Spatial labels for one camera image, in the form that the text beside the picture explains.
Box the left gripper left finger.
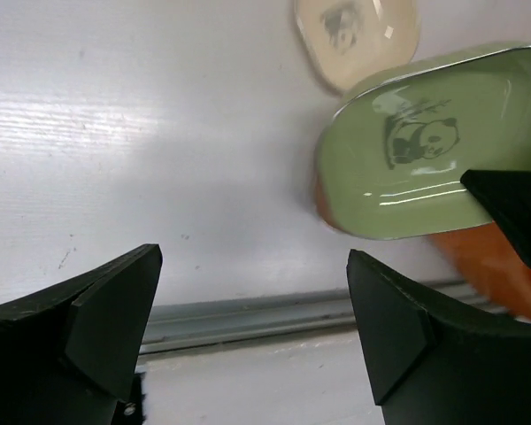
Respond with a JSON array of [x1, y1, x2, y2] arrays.
[[0, 243, 163, 424]]

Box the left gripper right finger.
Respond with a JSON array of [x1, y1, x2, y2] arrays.
[[346, 250, 531, 424]]

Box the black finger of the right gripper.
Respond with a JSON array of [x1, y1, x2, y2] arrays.
[[460, 170, 531, 269]]

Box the orange plastic bin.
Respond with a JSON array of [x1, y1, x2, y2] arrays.
[[314, 174, 531, 320]]

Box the green plate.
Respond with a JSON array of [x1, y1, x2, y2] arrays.
[[315, 42, 531, 240]]

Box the cream plate in middle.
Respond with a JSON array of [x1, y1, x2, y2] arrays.
[[293, 0, 420, 93]]

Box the aluminium frame rail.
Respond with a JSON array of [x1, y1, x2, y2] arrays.
[[139, 278, 505, 355]]

